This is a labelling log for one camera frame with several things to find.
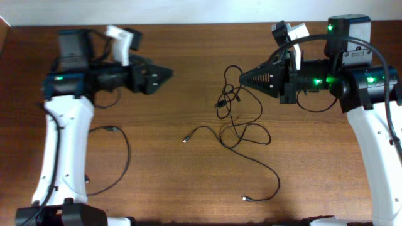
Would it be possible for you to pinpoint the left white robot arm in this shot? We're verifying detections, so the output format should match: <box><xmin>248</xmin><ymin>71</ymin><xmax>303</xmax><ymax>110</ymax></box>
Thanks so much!
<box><xmin>15</xmin><ymin>25</ymin><xmax>173</xmax><ymax>225</ymax></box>

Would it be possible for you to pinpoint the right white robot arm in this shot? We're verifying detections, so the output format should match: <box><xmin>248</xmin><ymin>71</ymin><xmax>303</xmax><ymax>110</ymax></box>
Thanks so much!
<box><xmin>239</xmin><ymin>14</ymin><xmax>401</xmax><ymax>225</ymax></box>

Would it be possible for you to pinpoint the black cable bundle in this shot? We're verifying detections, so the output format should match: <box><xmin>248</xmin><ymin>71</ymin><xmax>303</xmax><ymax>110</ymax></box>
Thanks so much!
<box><xmin>183</xmin><ymin>65</ymin><xmax>281</xmax><ymax>202</ymax></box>

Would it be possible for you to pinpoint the separated black usb cable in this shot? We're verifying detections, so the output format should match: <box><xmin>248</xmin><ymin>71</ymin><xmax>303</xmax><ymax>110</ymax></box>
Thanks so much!
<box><xmin>84</xmin><ymin>125</ymin><xmax>131</xmax><ymax>197</ymax></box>

